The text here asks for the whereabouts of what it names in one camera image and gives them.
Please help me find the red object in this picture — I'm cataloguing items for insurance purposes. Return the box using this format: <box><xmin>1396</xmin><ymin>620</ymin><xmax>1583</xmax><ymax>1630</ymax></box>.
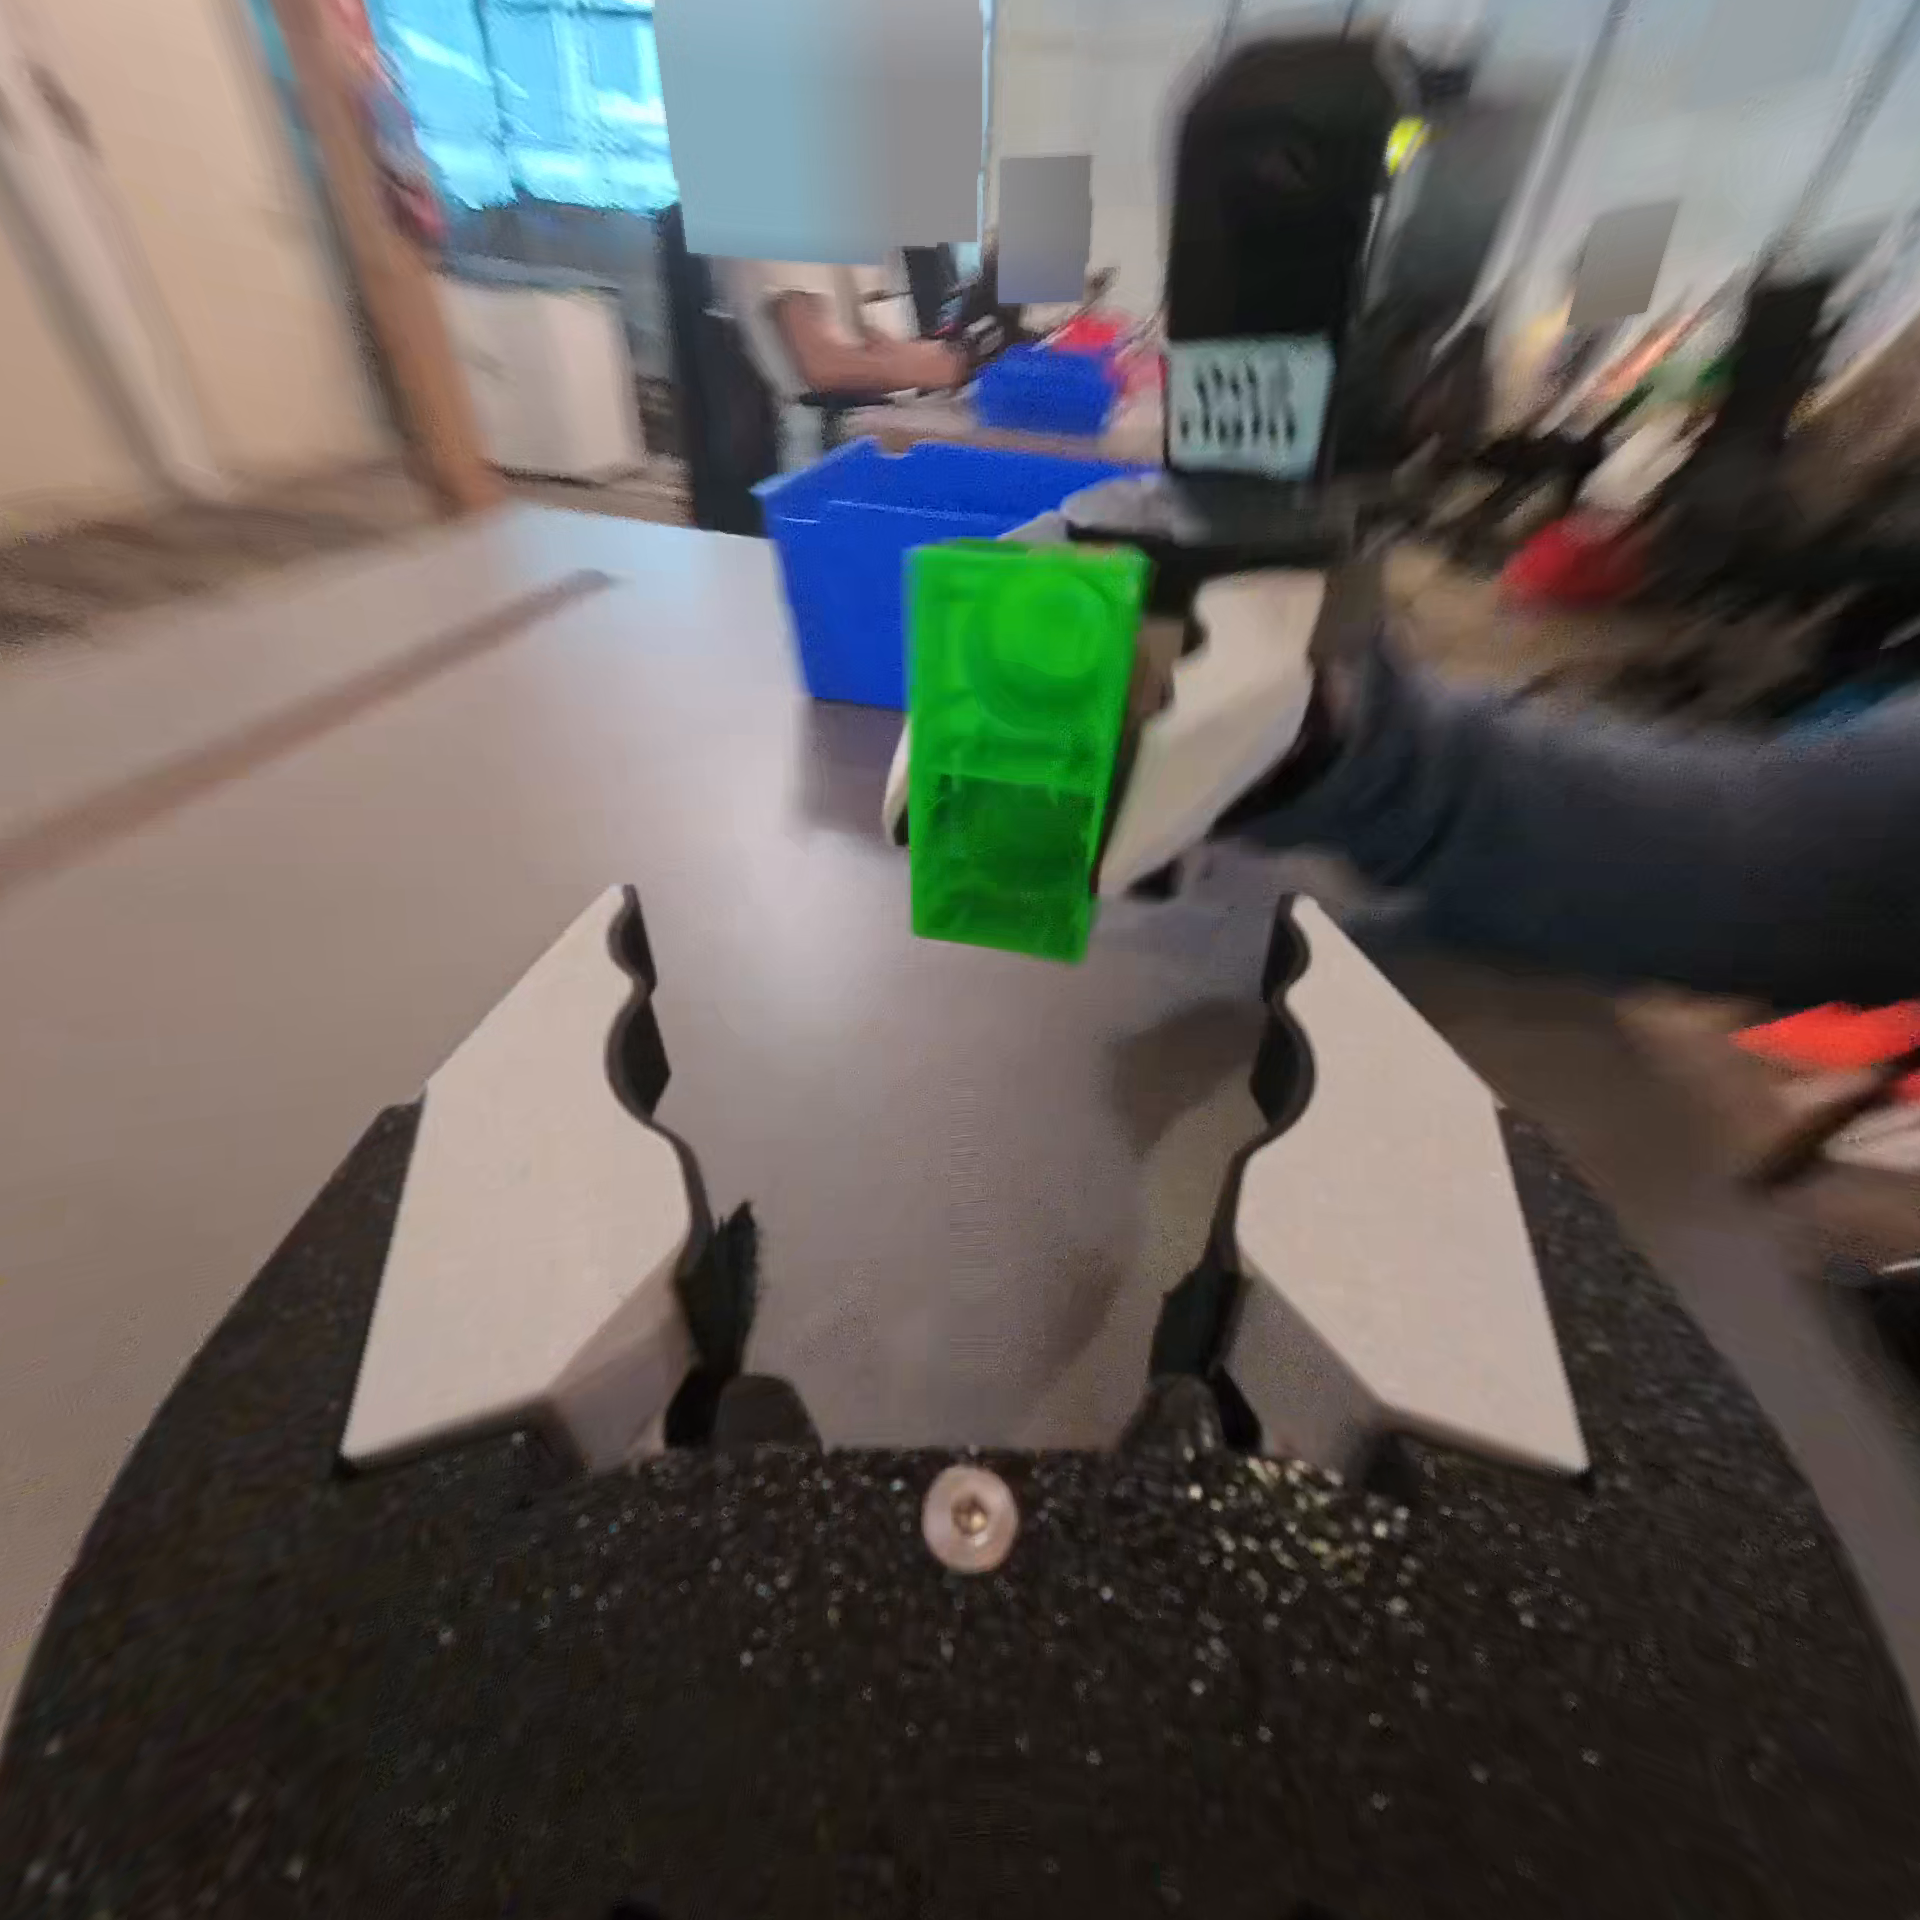
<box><xmin>1496</xmin><ymin>508</ymin><xmax>1655</xmax><ymax>611</ymax></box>

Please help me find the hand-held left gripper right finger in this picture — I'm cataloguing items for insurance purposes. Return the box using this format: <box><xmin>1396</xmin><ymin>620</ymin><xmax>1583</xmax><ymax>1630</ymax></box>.
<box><xmin>1151</xmin><ymin>891</ymin><xmax>1594</xmax><ymax>1484</ymax></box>

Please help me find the person's right forearm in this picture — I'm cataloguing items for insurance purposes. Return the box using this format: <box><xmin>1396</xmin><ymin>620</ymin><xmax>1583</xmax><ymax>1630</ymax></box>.
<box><xmin>1245</xmin><ymin>644</ymin><xmax>1920</xmax><ymax>1015</ymax></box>

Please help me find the black partition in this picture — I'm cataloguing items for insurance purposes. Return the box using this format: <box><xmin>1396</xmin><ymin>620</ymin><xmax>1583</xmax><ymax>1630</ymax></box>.
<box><xmin>656</xmin><ymin>209</ymin><xmax>783</xmax><ymax>538</ymax></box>

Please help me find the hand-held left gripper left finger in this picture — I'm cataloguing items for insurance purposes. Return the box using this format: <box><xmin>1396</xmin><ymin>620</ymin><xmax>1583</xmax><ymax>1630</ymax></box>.
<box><xmin>339</xmin><ymin>882</ymin><xmax>756</xmax><ymax>1475</ymax></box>

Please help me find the small blue bin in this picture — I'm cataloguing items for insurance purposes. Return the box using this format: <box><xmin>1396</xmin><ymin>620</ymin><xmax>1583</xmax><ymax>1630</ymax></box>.
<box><xmin>972</xmin><ymin>345</ymin><xmax>1123</xmax><ymax>442</ymax></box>

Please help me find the wooden post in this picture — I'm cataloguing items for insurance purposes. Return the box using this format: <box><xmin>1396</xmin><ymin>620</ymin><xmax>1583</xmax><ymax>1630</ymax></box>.
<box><xmin>276</xmin><ymin>0</ymin><xmax>504</xmax><ymax>515</ymax></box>

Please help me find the white recycling cabinet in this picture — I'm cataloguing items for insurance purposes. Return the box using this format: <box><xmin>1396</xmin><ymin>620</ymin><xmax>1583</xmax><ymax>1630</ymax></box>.
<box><xmin>447</xmin><ymin>267</ymin><xmax>648</xmax><ymax>485</ymax></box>

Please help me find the blue bin with tag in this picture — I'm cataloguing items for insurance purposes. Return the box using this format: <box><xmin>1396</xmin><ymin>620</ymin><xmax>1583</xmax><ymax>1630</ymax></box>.
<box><xmin>749</xmin><ymin>435</ymin><xmax>1160</xmax><ymax>711</ymax></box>

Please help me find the green translucent block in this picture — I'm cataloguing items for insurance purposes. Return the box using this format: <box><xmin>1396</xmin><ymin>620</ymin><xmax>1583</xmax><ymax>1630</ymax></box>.
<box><xmin>902</xmin><ymin>540</ymin><xmax>1151</xmax><ymax>964</ymax></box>

